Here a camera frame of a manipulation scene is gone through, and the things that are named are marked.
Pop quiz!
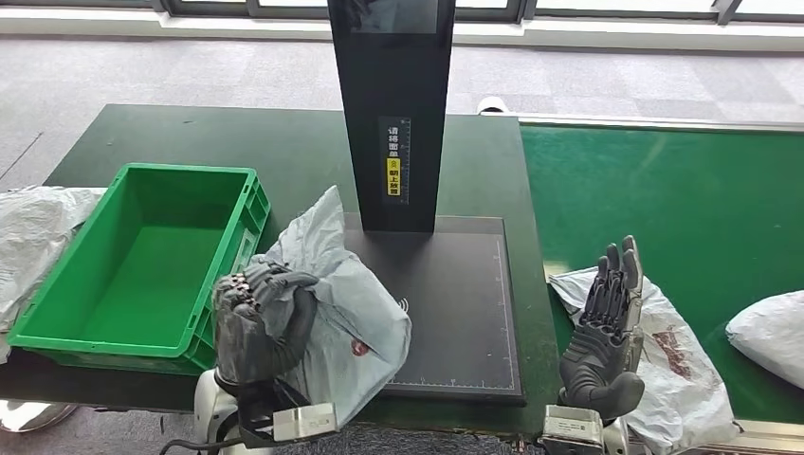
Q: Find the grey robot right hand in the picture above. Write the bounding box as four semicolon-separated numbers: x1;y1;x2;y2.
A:
558;235;647;421

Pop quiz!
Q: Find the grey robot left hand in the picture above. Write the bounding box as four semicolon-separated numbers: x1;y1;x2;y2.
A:
213;262;320;386

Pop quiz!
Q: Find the grey poly mailer parcel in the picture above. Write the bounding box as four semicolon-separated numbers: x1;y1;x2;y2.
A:
548;266;742;455
725;290;804;391
250;185;412;428

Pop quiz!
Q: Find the green conveyor belt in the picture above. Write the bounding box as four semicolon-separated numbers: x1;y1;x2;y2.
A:
477;94;804;455

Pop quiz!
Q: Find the black inbound scanner machine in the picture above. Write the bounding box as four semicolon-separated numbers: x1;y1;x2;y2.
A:
326;0;527;407

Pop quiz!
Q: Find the green plastic crate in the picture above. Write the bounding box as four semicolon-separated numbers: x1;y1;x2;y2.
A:
7;163;272;376

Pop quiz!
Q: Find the dark green table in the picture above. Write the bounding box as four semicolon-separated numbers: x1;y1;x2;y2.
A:
0;103;563;438

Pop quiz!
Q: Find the round metal floor base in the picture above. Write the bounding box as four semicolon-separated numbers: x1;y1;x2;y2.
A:
0;398;80;433

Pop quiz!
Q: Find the white plastic bag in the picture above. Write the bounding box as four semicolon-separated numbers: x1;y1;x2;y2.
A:
0;185;108;366

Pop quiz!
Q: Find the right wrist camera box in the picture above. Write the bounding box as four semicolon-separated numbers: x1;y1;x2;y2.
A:
540;405;606;455

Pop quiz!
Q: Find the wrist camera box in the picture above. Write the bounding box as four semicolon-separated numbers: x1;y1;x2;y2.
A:
271;402;339;445
540;405;606;455

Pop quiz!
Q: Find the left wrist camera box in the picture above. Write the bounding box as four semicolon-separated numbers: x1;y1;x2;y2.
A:
271;402;339;445

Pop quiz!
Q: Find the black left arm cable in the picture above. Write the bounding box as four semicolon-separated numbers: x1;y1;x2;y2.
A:
157;436;243;455

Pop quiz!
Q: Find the dark window frame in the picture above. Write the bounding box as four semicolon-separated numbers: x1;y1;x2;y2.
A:
0;0;804;25

